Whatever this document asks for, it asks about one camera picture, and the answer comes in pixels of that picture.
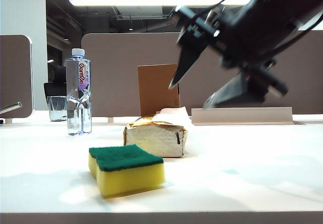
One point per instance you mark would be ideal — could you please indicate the yellow sponge with green scourer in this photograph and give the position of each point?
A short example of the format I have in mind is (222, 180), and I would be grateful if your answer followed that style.
(131, 178)

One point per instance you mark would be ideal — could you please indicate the black office chair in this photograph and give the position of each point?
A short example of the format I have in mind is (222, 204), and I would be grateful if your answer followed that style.
(56, 89)

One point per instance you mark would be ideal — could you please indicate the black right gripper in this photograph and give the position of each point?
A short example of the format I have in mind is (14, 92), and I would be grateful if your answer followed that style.
(232, 40)

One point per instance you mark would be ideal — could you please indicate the white tissue sheet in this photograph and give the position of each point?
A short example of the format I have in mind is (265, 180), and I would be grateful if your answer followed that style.
(174, 118)

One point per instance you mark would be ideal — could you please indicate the clear drinking glass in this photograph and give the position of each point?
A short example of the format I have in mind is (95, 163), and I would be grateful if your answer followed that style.
(56, 109)

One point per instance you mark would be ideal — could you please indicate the wide brown desk partition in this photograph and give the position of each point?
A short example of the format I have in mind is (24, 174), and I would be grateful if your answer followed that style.
(121, 70)

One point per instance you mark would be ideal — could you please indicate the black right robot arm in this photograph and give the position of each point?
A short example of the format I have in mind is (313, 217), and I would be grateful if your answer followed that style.
(290, 4)

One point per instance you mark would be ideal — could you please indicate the narrow brown desk partition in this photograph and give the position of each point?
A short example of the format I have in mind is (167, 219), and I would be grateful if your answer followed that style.
(15, 72)

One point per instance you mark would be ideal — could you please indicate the silver metal rod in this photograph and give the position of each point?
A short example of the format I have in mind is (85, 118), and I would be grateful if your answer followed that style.
(11, 108)

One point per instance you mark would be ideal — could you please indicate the brown cardboard box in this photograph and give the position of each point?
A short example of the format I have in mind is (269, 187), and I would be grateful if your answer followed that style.
(155, 90)

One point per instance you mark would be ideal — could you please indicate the clear Ganten water bottle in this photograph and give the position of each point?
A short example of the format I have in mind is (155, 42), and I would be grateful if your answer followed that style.
(78, 103)

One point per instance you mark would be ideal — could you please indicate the gold and white tissue pack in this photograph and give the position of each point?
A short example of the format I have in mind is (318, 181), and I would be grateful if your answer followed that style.
(164, 139)

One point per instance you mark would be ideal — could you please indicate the long ceiling light strip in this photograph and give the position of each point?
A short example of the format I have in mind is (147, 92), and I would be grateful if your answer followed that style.
(126, 2)

